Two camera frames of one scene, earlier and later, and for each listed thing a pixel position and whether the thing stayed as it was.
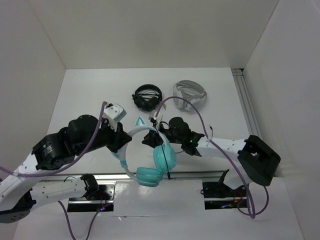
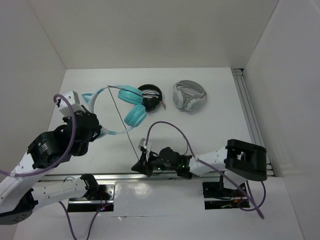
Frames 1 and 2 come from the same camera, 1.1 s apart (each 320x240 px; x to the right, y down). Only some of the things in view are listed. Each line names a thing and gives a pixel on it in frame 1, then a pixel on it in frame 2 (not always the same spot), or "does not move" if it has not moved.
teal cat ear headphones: x=165 y=160 -> x=136 y=114
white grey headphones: x=191 y=91 does not move
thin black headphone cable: x=163 y=147 -> x=112 y=86
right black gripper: x=152 y=139 -> x=143 y=165
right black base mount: x=218 y=195 does not move
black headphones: x=147 y=97 does not move
